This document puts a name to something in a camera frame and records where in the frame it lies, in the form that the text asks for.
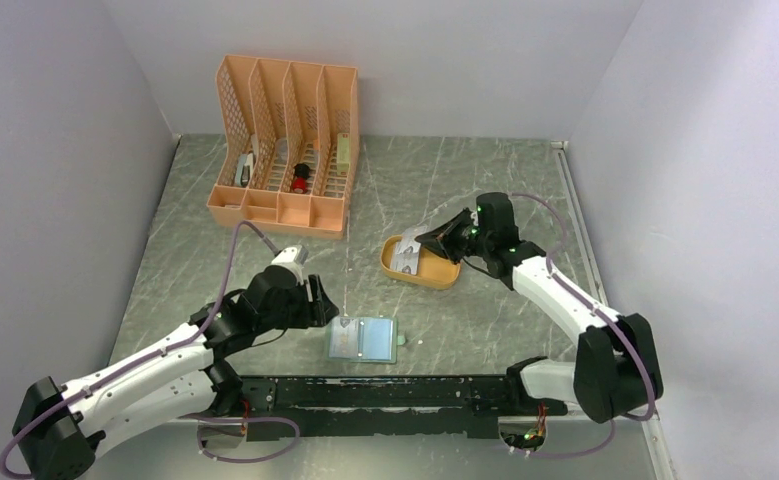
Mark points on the grey white utility knife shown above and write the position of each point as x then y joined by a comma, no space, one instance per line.
244,169

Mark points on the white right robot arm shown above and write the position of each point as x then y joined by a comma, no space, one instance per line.
616,370

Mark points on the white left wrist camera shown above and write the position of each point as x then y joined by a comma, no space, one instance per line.
291,257

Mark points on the grey credit card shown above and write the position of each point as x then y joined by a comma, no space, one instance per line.
406,256

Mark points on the pale green eraser box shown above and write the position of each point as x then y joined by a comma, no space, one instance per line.
343,154

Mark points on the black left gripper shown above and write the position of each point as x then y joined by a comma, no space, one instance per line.
324,308

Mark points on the orange plastic desk organizer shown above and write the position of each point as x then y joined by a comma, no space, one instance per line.
286,112

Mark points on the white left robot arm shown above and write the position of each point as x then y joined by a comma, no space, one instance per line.
60,429

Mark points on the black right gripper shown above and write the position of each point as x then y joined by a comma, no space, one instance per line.
444,236

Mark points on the green leather card holder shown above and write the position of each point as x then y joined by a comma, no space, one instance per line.
380,339

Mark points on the white VIP card in holder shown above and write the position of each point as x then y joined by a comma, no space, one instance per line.
344,338

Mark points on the red black stamp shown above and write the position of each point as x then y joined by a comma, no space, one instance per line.
301,174

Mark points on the yellow oval tray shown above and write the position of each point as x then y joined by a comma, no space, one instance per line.
433,271

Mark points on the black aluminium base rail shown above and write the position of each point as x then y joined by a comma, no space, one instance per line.
405,405

